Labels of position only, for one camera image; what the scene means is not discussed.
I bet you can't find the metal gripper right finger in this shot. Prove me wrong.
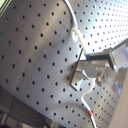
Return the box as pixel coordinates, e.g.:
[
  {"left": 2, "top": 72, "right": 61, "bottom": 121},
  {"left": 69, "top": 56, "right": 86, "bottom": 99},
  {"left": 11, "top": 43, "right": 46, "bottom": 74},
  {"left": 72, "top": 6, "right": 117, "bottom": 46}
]
[{"left": 80, "top": 42, "right": 128, "bottom": 64}]

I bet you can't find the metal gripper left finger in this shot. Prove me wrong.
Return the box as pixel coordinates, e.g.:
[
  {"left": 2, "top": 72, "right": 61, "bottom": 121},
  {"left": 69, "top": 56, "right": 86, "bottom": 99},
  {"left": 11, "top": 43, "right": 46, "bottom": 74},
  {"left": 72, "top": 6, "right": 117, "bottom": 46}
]
[{"left": 71, "top": 61, "right": 126, "bottom": 90}]

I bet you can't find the white cable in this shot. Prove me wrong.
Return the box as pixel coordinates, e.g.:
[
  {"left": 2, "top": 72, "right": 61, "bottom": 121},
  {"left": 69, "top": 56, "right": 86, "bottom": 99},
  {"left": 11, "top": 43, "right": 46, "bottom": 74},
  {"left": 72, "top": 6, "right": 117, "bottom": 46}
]
[{"left": 63, "top": 0, "right": 98, "bottom": 128}]

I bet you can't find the perforated metal breadboard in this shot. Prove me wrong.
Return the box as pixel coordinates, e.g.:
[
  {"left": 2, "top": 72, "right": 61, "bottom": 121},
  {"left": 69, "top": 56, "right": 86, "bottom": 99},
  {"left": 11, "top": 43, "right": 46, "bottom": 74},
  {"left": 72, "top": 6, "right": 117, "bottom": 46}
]
[{"left": 0, "top": 0, "right": 128, "bottom": 128}]

